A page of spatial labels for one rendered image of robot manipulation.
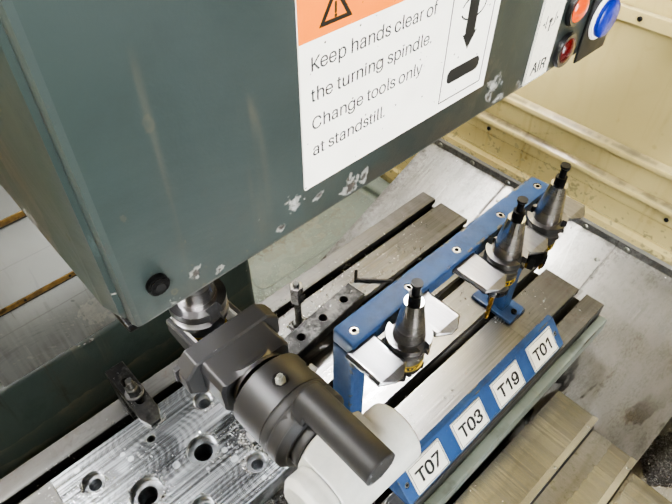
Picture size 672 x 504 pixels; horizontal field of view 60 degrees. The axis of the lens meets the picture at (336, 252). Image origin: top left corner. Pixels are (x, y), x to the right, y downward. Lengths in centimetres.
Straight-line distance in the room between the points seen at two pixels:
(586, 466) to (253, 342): 88
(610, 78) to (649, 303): 51
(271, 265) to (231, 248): 143
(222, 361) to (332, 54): 39
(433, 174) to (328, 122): 138
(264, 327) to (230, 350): 4
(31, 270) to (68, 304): 12
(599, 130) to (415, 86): 111
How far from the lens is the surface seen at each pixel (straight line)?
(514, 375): 112
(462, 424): 104
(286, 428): 55
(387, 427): 55
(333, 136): 30
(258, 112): 26
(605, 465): 135
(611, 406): 143
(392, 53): 31
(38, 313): 117
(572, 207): 103
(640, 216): 149
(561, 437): 133
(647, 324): 149
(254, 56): 25
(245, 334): 62
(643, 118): 138
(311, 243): 178
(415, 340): 76
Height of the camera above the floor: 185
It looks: 47 degrees down
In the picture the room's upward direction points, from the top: straight up
